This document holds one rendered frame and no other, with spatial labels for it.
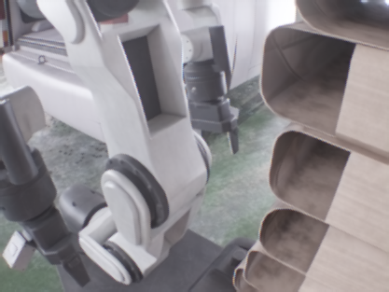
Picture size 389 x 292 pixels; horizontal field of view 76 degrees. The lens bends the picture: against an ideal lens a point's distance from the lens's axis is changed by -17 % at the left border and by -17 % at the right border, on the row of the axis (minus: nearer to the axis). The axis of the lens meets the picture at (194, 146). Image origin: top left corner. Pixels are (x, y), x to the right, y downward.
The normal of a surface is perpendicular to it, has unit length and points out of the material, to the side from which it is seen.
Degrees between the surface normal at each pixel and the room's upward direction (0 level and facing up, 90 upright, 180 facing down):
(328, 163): 0
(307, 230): 0
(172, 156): 66
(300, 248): 0
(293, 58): 90
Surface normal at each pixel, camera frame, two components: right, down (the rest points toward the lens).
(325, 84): -0.01, -0.83
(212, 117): -0.60, 0.45
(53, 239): 0.78, 0.15
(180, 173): 0.73, -0.04
